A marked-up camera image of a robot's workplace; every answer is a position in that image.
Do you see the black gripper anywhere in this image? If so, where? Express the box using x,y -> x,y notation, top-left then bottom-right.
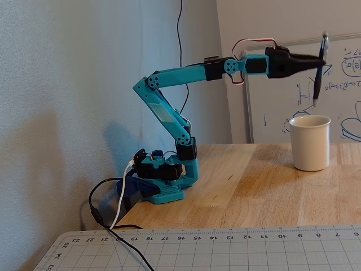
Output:
264,46 -> 328,80

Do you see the thick black power cable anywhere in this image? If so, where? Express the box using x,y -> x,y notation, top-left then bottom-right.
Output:
81,177 -> 156,271

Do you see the red white servo wire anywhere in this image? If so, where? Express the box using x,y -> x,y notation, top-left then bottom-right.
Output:
231,37 -> 279,86

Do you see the dark blue ballpoint pen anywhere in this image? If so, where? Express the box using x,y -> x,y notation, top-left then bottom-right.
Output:
312,32 -> 330,110

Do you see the teal robot base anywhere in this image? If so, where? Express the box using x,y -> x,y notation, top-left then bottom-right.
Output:
132,148 -> 200,206

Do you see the thin black hanging cable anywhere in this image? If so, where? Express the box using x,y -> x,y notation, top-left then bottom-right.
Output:
176,0 -> 190,114

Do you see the whiteboard with blue drawings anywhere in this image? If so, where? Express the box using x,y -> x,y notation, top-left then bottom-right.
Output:
242,33 -> 361,144

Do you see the white usb cable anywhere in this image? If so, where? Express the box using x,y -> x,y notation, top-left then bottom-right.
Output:
109,159 -> 135,230

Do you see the cream ceramic mug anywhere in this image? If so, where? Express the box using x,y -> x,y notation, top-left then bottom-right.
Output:
288,115 -> 332,172

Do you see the grey gridded cutting mat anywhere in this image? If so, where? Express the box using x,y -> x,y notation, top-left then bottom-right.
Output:
32,224 -> 361,271

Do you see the blue table clamp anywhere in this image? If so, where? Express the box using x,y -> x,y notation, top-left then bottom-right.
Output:
116,174 -> 161,213

